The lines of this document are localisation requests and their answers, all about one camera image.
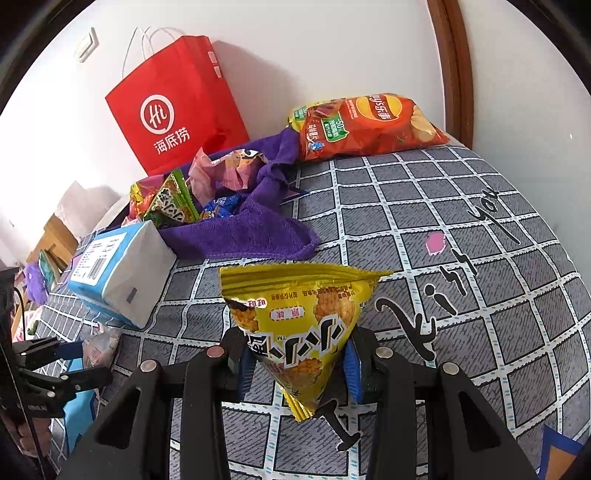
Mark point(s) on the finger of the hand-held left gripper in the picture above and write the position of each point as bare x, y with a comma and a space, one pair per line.
60, 350
78, 381

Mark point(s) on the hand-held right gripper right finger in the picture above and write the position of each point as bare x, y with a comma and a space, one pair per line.
354, 374

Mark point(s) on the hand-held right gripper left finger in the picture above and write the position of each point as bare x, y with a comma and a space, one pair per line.
242, 378

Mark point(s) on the yellow triangular snack packet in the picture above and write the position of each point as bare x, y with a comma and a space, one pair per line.
300, 314

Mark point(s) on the small blue snack packet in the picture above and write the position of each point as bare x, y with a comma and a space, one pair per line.
221, 206

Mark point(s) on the green triangular snack packet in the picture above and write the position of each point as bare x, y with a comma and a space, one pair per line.
173, 203

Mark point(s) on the pink snack packet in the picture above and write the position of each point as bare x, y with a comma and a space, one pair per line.
203, 177

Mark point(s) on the person's left hand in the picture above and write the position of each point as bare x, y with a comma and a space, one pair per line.
32, 436

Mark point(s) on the purple fluffy object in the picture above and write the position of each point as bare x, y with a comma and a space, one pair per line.
36, 282

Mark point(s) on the colourful printed cloth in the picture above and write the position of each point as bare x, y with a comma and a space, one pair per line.
48, 265

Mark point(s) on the blue tissue box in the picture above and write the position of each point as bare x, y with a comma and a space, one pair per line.
120, 272

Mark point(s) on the wooden furniture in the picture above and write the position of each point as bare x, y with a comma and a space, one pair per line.
53, 240

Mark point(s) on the white shopping bag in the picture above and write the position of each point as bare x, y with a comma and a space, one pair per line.
87, 203

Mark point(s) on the red snack packet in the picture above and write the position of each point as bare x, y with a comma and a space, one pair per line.
139, 196

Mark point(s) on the panda print snack packet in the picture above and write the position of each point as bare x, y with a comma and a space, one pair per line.
242, 166

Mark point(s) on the orange chips bag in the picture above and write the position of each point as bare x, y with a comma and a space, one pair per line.
369, 127

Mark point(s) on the red paper bag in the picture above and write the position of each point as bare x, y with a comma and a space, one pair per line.
175, 106

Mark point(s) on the white light switch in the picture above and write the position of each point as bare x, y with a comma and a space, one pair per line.
87, 45

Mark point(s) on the brown wooden door frame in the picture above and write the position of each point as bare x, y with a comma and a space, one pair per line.
455, 69

